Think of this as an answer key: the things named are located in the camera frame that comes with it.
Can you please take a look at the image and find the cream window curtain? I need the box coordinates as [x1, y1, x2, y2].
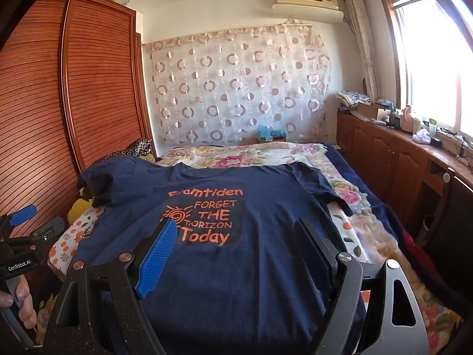
[344, 0, 381, 100]

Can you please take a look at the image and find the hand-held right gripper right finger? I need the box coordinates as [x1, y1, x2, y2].
[297, 217, 429, 355]

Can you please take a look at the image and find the cream air conditioner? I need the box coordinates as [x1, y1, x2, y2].
[272, 0, 344, 23]

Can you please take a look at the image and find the circle print sheer curtain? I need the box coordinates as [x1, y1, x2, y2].
[142, 22, 331, 146]

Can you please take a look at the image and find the cardboard box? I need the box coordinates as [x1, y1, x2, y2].
[357, 101, 385, 119]

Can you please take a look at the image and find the person's left hand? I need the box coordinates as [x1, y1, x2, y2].
[0, 278, 38, 330]

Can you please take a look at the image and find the floral blanket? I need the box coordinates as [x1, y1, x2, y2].
[155, 142, 462, 341]

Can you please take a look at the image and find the dark patterned folded cloth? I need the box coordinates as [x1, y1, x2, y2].
[122, 138, 154, 160]

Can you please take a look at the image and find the window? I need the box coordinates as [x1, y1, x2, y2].
[377, 0, 473, 137]

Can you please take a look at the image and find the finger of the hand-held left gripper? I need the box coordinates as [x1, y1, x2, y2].
[31, 217, 66, 246]
[0, 207, 38, 232]

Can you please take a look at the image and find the navy printed t-shirt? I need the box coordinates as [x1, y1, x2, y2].
[70, 155, 370, 355]

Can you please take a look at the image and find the pink bottle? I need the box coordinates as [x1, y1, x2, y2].
[401, 104, 414, 132]

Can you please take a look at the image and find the wooden slatted wardrobe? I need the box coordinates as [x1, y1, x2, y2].
[0, 0, 154, 304]

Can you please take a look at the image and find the blue box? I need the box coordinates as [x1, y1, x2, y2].
[257, 125, 287, 143]

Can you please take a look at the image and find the yellow plush toy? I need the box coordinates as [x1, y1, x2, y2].
[68, 196, 93, 226]

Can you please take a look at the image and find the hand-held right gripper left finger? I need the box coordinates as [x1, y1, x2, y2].
[46, 217, 179, 355]

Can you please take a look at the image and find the wooden side cabinet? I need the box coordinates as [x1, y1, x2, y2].
[336, 113, 473, 230]

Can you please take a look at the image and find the tissue box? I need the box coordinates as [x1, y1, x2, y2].
[412, 129, 433, 145]

